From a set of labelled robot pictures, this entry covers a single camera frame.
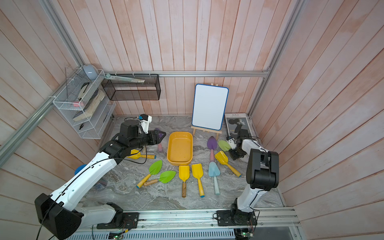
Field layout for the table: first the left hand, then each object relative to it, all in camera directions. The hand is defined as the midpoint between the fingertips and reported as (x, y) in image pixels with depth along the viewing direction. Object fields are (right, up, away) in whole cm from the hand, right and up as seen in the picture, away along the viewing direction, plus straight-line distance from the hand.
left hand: (162, 136), depth 75 cm
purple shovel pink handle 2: (+30, -6, +29) cm, 42 cm away
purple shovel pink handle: (-6, -9, +24) cm, 26 cm away
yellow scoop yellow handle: (+36, -15, +21) cm, 44 cm away
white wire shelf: (-40, +5, +8) cm, 41 cm away
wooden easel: (+26, +3, +27) cm, 38 cm away
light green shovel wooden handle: (+38, -8, +27) cm, 47 cm away
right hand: (+46, -12, +23) cm, 52 cm away
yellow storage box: (+8, -9, +24) cm, 27 cm away
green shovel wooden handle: (-13, -26, +10) cm, 31 cm away
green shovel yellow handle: (-9, -21, +18) cm, 29 cm away
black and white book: (+51, +7, +36) cm, 63 cm away
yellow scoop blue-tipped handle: (+19, -23, +16) cm, 34 cm away
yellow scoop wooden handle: (+11, -24, +14) cm, 30 cm away
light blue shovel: (+29, -22, +14) cm, 39 cm away
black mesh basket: (-28, +34, +31) cm, 54 cm away
